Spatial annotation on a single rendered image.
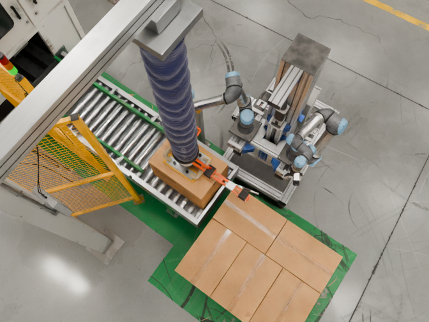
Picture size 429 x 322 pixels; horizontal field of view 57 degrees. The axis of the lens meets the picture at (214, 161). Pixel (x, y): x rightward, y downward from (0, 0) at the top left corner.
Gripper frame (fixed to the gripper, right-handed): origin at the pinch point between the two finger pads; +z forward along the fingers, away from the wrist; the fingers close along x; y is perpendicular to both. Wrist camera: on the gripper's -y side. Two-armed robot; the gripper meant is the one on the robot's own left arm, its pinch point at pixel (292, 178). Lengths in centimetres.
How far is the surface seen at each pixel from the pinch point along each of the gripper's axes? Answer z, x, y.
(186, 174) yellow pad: 41, 84, 17
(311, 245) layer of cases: 84, -30, -40
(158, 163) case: 44, 110, 28
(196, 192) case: 44, 76, 1
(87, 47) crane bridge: -166, 105, 2
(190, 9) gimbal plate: -149, 68, 33
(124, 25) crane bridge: -166, 92, 11
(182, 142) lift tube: -27, 82, 20
